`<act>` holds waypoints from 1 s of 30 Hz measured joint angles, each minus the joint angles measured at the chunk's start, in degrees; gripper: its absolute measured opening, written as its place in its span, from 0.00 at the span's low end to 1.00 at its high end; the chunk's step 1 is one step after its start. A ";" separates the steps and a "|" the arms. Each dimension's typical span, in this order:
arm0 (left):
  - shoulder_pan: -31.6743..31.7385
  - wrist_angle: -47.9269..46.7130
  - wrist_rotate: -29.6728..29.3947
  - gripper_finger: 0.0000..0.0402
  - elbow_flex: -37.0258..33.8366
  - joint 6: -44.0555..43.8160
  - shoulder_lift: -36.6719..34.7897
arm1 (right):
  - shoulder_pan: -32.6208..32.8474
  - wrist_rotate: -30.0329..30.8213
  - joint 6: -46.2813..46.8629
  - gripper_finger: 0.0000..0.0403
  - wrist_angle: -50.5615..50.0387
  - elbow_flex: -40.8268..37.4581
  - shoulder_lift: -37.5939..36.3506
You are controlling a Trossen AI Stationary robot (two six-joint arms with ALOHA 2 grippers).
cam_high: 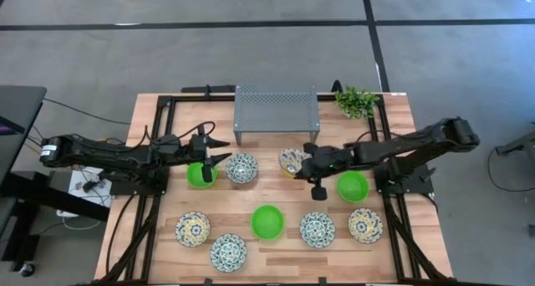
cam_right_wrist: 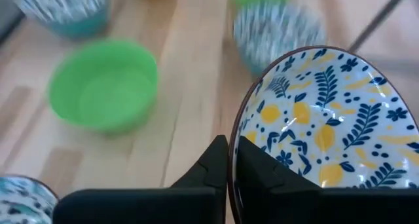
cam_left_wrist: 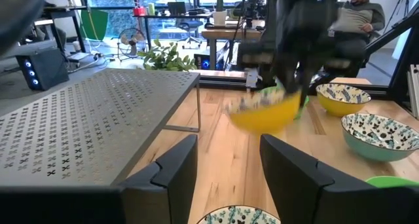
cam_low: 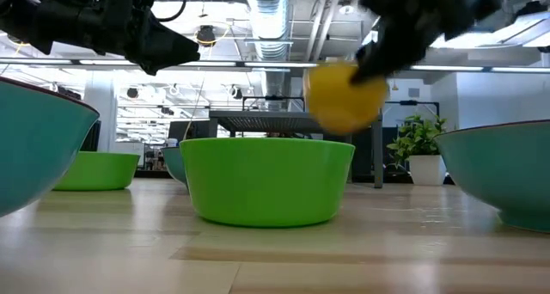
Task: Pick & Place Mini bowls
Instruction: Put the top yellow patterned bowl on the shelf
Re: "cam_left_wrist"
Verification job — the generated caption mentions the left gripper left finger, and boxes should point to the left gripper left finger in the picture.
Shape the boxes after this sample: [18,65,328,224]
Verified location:
[118,134,199,224]

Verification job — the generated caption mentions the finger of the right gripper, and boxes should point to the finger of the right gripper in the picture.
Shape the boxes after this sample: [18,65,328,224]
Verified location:
[298,69,314,107]
[280,68,299,94]

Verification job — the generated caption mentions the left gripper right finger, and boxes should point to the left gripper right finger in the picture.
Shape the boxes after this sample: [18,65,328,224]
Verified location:
[259,134,371,224]

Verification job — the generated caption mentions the yellow patterned mini bowl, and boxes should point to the yellow patterned mini bowl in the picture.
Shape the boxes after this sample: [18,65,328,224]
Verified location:
[225,86,302,135]
[316,83,373,117]

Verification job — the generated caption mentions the teal patterned mini bowl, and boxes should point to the teal patterned mini bowl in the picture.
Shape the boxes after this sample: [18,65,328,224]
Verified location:
[196,205,282,224]
[340,113,419,162]

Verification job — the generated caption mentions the person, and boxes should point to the person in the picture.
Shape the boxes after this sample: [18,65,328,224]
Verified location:
[327,0,386,60]

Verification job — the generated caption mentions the wooden desk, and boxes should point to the wooden desk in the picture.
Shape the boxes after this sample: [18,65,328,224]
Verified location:
[201,27,263,71]

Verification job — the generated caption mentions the white cylindrical pot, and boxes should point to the white cylindrical pot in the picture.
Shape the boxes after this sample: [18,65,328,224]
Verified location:
[212,10,228,26]

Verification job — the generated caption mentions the aluminium extrusion profile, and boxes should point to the aluminium extrusion profile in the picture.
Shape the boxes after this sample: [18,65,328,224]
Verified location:
[407,64,419,120]

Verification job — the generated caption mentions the grey perforated metal shelf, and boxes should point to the grey perforated metal shelf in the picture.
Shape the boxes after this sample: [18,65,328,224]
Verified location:
[0,68,201,189]

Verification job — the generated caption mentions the black office chair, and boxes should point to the black office chair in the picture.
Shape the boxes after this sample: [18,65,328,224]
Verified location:
[176,19,204,50]

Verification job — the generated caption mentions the green leafy plant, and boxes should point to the green leafy plant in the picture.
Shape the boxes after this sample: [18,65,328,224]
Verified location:
[137,39,198,71]

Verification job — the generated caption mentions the black desk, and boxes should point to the black desk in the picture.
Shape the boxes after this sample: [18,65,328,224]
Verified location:
[132,13,213,51]

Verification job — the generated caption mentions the metal floor fan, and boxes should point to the metal floor fan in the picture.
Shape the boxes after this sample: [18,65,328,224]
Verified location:
[117,27,147,62]

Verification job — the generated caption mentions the black computer tower blue lights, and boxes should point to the black computer tower blue lights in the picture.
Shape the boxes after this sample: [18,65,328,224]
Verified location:
[15,48,70,92]

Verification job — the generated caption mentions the green board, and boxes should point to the green board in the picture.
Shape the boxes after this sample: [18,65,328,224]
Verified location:
[80,9,109,41]

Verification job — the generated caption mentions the black table frame rail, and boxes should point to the black table frame rail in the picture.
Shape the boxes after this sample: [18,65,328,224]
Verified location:
[198,75,390,98]

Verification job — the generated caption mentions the black frame post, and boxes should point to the black frame post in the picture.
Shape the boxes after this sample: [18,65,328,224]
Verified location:
[365,1,419,103]

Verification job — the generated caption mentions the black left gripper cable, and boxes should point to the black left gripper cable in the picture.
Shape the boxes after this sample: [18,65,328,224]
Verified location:
[0,0,47,54]

